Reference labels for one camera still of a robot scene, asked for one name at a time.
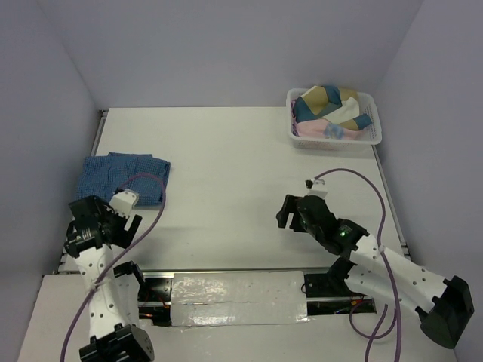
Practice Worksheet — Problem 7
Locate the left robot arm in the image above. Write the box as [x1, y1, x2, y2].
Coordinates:
[64, 189, 155, 361]

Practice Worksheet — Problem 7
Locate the pink shirt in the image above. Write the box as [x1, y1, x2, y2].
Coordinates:
[292, 97, 372, 140]

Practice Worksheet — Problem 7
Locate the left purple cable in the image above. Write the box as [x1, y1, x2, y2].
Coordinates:
[60, 173, 168, 362]

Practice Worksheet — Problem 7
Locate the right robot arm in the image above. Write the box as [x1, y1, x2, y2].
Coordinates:
[276, 195, 474, 349]

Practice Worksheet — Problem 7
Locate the blue checked long sleeve shirt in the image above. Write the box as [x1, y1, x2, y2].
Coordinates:
[75, 152, 171, 207]

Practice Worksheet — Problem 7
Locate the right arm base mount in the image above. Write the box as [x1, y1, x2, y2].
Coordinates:
[300, 258, 376, 316]

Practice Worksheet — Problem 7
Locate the silver foil tape panel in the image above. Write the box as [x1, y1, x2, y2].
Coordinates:
[171, 271, 309, 327]

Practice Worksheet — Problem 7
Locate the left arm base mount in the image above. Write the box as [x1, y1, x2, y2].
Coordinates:
[127, 273, 174, 327]

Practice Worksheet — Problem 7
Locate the white plastic laundry basket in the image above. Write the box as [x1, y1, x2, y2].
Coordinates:
[286, 86, 383, 151]

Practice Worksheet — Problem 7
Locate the teal tan patterned shirt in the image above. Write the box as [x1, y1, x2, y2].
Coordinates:
[292, 86, 372, 130]

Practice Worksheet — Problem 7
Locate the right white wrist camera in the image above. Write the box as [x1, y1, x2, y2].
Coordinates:
[305, 179, 328, 199]

